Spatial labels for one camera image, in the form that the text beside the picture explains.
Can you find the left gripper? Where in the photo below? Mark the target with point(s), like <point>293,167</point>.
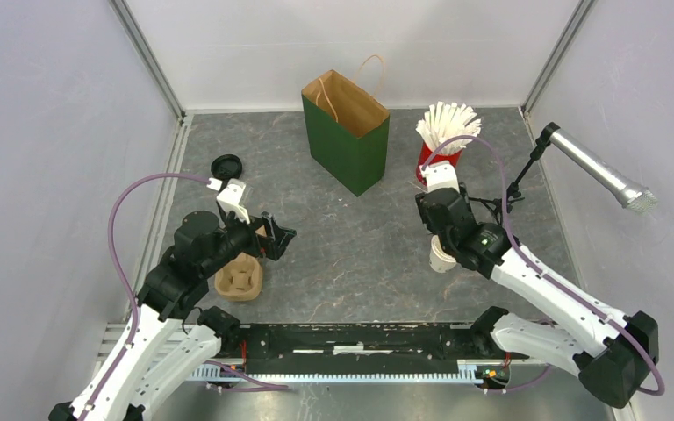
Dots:
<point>276,241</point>

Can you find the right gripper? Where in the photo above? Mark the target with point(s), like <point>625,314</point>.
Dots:
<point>425,220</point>

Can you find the white paper coffee cup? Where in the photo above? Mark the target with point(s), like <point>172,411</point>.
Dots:
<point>440,261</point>

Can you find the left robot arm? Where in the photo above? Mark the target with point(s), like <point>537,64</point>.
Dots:
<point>131,385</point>

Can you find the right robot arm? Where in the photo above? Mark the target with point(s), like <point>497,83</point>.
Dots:
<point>612,354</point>

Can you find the brown cardboard cup carrier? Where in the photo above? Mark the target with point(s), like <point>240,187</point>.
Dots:
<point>240,279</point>

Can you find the red cup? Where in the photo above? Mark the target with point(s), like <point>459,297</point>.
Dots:
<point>425,153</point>

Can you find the white wrapped straws bundle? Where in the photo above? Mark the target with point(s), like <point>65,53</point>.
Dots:
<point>442,121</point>

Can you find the green paper bag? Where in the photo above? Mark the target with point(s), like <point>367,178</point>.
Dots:
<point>347,128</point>

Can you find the silver microphone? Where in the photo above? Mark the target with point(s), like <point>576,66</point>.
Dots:
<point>629,194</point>

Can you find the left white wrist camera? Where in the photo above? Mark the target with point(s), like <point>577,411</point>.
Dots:
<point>231,197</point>

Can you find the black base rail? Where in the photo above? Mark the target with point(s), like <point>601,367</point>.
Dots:
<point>355,349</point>

